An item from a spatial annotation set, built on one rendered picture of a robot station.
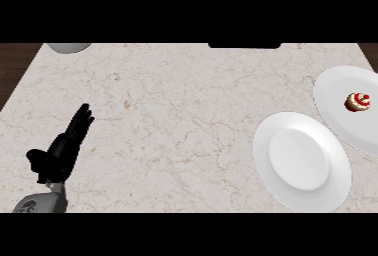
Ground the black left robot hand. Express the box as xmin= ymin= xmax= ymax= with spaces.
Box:
xmin=26 ymin=103 xmax=97 ymax=185

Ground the white plate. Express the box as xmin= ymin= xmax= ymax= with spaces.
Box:
xmin=252 ymin=111 xmax=354 ymax=214
xmin=314 ymin=65 xmax=378 ymax=158

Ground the red and white cupcake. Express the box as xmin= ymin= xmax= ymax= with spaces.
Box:
xmin=345 ymin=92 xmax=373 ymax=113

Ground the grey round bowl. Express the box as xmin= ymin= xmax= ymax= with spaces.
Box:
xmin=46 ymin=43 xmax=94 ymax=55

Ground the black appliance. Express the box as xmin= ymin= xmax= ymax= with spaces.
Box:
xmin=207 ymin=43 xmax=283 ymax=50

